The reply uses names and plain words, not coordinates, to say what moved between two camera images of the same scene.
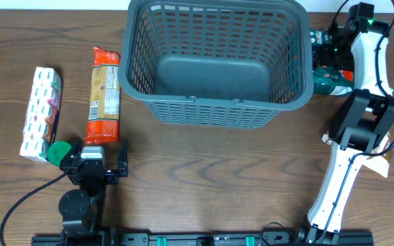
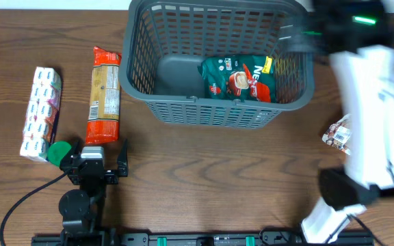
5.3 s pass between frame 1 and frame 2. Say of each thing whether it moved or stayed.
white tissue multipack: stayed
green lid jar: stayed
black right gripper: moved
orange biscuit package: stayed
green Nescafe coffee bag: moved
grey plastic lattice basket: stayed
